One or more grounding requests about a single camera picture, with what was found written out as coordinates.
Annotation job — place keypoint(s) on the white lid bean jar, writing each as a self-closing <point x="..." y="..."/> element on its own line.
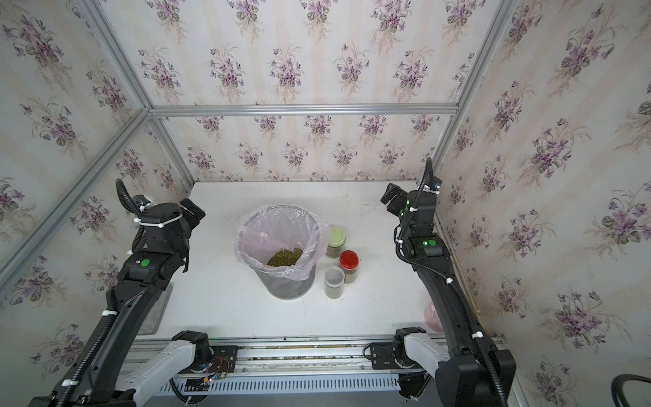
<point x="334" y="282"/>

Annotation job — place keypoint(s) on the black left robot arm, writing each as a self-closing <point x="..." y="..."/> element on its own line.
<point x="160" y="249"/>

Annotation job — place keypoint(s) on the red lid bean jar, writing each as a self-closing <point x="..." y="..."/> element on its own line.
<point x="349" y="263"/>

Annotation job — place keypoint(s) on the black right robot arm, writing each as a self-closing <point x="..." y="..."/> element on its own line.
<point x="470" y="370"/>

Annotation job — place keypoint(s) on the white slotted cable duct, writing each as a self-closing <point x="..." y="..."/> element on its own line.
<point x="264" y="385"/>

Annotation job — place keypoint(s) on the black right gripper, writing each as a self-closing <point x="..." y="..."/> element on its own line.
<point x="392" y="194"/>

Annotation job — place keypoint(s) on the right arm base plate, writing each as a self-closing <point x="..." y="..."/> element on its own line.
<point x="381" y="356"/>

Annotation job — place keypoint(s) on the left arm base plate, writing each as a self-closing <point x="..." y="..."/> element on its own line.
<point x="223" y="362"/>

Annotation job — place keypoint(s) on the mesh bin with pink bag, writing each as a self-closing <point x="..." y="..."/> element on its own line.
<point x="282" y="245"/>

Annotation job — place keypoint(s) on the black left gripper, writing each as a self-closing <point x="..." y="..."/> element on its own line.
<point x="194" y="212"/>

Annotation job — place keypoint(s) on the green mung beans pile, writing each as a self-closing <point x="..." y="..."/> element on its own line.
<point x="285" y="258"/>

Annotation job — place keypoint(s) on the green lid bean jar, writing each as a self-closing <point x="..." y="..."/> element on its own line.
<point x="337" y="243"/>

